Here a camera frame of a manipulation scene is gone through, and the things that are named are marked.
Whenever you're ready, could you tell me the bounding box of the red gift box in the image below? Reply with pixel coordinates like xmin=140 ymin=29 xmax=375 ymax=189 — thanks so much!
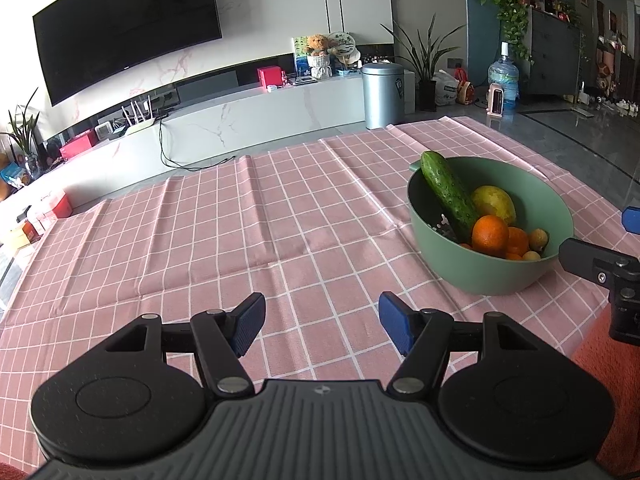
xmin=257 ymin=66 xmax=284 ymax=90

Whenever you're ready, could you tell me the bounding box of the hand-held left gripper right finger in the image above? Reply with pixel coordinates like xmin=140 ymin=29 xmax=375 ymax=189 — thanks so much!
xmin=378 ymin=291 xmax=538 ymax=395

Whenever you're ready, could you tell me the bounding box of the long-leaf plant in black pot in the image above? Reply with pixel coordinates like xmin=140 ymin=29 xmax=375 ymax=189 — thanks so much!
xmin=380 ymin=15 xmax=466 ymax=112

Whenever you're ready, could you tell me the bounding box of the red shopping bag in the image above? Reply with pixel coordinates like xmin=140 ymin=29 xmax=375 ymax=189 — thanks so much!
xmin=455 ymin=69 xmax=476 ymax=105

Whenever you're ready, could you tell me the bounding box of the round decorative fan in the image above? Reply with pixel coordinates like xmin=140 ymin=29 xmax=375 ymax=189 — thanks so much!
xmin=327 ymin=31 xmax=358 ymax=58

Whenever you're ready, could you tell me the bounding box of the dark grey drawer cabinet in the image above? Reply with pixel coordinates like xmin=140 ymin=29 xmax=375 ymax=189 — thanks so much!
xmin=527 ymin=7 xmax=586 ymax=98

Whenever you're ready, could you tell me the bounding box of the grey metal trash can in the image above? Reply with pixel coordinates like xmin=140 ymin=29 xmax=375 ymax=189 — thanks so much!
xmin=361 ymin=62 xmax=406 ymax=131

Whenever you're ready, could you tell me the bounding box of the green cucumber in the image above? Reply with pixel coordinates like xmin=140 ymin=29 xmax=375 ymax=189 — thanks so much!
xmin=420 ymin=151 xmax=480 ymax=243

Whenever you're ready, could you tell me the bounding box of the blue water jug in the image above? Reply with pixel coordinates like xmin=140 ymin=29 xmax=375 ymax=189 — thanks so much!
xmin=487 ymin=41 xmax=519 ymax=108

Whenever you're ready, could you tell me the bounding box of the white plastic bag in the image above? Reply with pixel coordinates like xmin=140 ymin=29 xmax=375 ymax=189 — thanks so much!
xmin=432 ymin=70 xmax=461 ymax=107

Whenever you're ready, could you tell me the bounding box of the pink space heater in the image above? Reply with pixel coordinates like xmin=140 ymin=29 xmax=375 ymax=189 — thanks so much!
xmin=487 ymin=82 xmax=506 ymax=116

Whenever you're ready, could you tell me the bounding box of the yellow mango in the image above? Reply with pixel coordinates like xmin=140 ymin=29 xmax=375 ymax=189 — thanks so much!
xmin=470 ymin=186 xmax=517 ymax=226

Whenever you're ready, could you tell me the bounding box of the pink checked tablecloth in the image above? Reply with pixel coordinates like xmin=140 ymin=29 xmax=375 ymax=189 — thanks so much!
xmin=0 ymin=116 xmax=640 ymax=476

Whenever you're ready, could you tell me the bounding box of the flat red box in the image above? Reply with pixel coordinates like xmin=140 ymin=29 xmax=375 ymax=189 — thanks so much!
xmin=60 ymin=132 xmax=96 ymax=161

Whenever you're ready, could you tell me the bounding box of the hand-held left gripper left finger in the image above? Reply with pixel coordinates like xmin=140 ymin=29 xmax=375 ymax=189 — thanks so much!
xmin=102 ymin=292 xmax=267 ymax=398

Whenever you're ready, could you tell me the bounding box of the red and white box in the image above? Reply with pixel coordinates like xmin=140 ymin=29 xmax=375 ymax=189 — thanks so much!
xmin=30 ymin=190 xmax=73 ymax=221

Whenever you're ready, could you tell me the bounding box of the green colander bowl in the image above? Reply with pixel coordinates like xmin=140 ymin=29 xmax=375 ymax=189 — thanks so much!
xmin=406 ymin=156 xmax=575 ymax=296

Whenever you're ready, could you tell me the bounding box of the white marble tv cabinet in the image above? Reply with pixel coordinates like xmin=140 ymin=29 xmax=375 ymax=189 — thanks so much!
xmin=0 ymin=67 xmax=416 ymax=241

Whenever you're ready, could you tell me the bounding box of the orange plush blanket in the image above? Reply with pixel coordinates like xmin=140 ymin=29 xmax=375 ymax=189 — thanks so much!
xmin=570 ymin=305 xmax=640 ymax=480

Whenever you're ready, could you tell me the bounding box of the black power cable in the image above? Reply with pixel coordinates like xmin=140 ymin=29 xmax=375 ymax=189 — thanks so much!
xmin=159 ymin=117 xmax=236 ymax=168

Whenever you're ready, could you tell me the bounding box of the green potted grass plant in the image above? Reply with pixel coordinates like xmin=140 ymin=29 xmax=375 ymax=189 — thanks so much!
xmin=0 ymin=87 xmax=43 ymax=178

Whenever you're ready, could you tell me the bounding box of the trailing green vine plant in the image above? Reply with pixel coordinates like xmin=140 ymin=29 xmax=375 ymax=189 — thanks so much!
xmin=465 ymin=0 xmax=538 ymax=66

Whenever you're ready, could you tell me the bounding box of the black wall television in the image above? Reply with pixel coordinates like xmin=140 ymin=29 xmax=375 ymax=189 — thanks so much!
xmin=32 ymin=0 xmax=223 ymax=107

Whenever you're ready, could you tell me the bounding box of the white wifi router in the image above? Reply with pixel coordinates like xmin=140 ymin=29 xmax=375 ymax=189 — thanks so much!
xmin=122 ymin=100 xmax=156 ymax=133

